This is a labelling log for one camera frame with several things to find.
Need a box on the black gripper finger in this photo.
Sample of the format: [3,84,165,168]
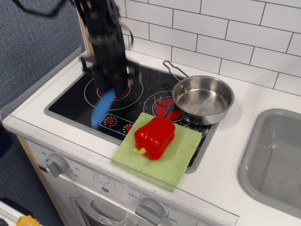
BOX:
[112,73,128,98]
[93,68,111,93]

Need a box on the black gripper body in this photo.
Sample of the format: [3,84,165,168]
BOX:
[80,37,141,80]

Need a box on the blue handled metal spoon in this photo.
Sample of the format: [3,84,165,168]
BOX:
[91,65,135,129]

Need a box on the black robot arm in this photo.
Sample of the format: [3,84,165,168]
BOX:
[75,0,141,98]

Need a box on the black toy cooktop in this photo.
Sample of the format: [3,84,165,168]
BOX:
[45,66,217,173]

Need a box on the red toy bell pepper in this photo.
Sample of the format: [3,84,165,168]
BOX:
[133,116,175,160]

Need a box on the steel frying pan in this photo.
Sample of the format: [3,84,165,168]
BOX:
[163,60,235,125]

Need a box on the grey left oven knob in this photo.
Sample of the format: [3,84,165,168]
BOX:
[46,153,69,178]

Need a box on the grey oven knob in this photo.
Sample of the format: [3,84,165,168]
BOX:
[135,198,165,224]
[46,153,69,178]

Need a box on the green cloth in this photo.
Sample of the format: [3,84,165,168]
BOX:
[111,113,203,192]

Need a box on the white toy oven front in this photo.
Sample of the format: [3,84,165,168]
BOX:
[25,138,226,226]

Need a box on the grey right oven knob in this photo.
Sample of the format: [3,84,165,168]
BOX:
[135,198,165,224]

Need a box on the yellow object at floor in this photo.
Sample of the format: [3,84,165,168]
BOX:
[16,215,41,226]

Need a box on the grey sink basin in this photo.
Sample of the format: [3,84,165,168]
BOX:
[238,109,301,218]

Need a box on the wooden side post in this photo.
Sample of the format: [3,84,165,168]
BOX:
[74,0,112,64]

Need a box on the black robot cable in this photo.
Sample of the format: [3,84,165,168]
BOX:
[11,0,69,17]

